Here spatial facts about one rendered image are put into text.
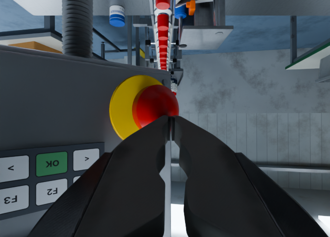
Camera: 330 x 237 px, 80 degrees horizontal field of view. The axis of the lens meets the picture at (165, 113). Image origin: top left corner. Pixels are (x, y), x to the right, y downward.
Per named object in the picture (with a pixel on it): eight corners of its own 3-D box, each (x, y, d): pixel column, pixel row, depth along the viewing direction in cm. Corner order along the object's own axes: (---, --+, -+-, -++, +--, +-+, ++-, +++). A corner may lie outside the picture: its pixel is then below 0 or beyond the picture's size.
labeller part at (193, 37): (216, 46, 56) (216, 50, 56) (178, 46, 56) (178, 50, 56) (233, 25, 43) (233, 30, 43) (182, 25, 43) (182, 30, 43)
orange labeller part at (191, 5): (193, 6, 47) (193, 15, 47) (185, 6, 47) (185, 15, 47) (195, -1, 44) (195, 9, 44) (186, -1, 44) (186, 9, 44)
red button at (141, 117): (162, 132, 18) (184, 134, 15) (123, 134, 16) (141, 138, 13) (162, 89, 18) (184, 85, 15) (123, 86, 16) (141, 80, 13)
